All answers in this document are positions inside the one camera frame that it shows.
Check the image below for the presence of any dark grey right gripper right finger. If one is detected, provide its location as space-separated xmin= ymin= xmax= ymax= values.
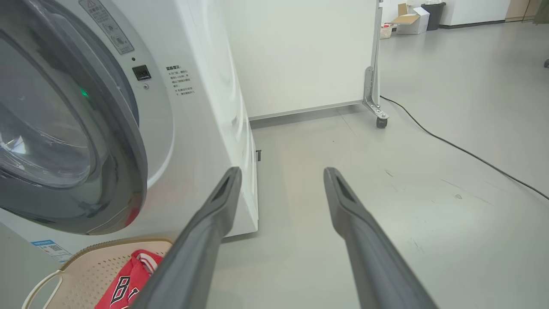
xmin=323 ymin=167 xmax=438 ymax=309

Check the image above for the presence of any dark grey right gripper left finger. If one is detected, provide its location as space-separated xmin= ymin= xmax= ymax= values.
xmin=131 ymin=167 xmax=243 ymax=309

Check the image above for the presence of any red basketball jersey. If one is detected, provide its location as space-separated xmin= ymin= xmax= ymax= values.
xmin=95 ymin=250 xmax=164 ymax=309

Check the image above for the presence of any dark grey round washer door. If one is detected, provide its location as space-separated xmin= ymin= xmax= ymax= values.
xmin=0 ymin=0 xmax=149 ymax=236

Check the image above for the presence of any cream perforated plastic laundry basket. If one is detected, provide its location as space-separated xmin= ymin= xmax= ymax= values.
xmin=21 ymin=239 xmax=173 ymax=309

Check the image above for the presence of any white front-load washing machine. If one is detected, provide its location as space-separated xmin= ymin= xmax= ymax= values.
xmin=0 ymin=0 xmax=259 ymax=267

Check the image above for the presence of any open cardboard box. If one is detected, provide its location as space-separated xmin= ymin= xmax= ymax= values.
xmin=388 ymin=3 xmax=430 ymax=35

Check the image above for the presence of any blue energy label sticker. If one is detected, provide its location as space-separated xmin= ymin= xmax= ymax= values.
xmin=31 ymin=239 xmax=72 ymax=263

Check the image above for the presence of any wheeled white partition panel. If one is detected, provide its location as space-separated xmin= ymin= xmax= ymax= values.
xmin=223 ymin=0 xmax=390 ymax=129

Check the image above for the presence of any grey warning label sticker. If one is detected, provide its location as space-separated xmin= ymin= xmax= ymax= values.
xmin=79 ymin=0 xmax=135 ymax=55

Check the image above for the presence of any black trash bin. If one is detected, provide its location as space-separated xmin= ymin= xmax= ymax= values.
xmin=421 ymin=2 xmax=446 ymax=31

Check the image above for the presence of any black floor power cable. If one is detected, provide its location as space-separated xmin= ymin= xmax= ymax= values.
xmin=380 ymin=95 xmax=549 ymax=201

